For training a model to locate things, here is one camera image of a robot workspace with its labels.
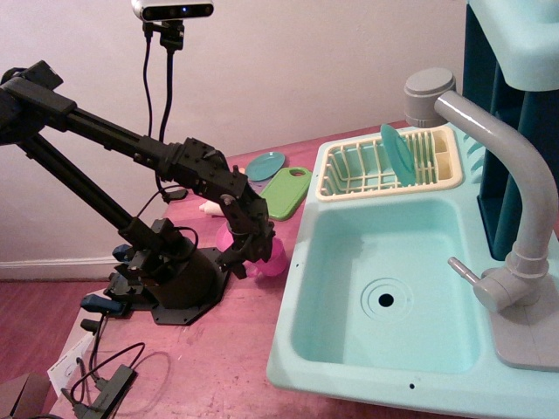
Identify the blue table clamp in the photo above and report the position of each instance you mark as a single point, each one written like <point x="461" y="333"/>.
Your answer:
<point x="94" y="303"/>

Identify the black usb hub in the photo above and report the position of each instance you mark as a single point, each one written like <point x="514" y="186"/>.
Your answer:
<point x="110" y="395"/>

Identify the dark teal kitchen cabinet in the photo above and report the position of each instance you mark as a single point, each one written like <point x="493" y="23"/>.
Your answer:
<point x="511" y="72"/>

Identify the teal plate in rack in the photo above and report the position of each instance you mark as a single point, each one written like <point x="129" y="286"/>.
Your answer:
<point x="399" y="155"/>

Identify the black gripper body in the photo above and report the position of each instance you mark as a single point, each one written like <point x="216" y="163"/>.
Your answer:
<point x="247" y="215"/>

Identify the pink plastic plate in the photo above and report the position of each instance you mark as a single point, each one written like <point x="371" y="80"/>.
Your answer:
<point x="223" y="238"/>

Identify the pink plastic cup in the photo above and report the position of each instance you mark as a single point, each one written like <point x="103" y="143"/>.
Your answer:
<point x="273" y="267"/>

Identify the white paper sheet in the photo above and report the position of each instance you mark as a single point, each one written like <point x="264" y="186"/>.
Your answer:
<point x="77" y="342"/>

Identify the silver depth camera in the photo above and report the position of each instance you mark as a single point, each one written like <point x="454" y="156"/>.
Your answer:
<point x="163" y="11"/>

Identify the teal toy sink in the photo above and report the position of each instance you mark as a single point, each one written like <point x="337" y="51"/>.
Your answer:
<point x="373" y="312"/>

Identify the green cutting board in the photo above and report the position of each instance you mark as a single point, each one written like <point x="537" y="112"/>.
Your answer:
<point x="286" y="191"/>

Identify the teal plate on table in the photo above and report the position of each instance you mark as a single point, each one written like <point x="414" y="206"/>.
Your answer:
<point x="265" y="166"/>

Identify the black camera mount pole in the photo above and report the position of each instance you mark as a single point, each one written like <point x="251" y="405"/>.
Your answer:
<point x="171" y="39"/>

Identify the cardboard box corner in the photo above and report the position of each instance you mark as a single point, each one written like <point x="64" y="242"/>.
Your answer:
<point x="24" y="396"/>

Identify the cream dish rack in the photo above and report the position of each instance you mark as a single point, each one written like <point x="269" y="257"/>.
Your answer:
<point x="360" y="167"/>

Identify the white toy chicken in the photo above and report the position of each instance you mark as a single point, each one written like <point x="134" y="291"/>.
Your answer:
<point x="211" y="209"/>

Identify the grey toy faucet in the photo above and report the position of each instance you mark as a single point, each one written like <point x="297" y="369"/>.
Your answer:
<point x="521" y="295"/>

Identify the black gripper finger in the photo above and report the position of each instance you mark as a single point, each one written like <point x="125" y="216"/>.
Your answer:
<point x="265" y="249"/>
<point x="230" y="261"/>

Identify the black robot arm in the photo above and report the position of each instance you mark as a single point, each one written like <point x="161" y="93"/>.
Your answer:
<point x="164" y="272"/>

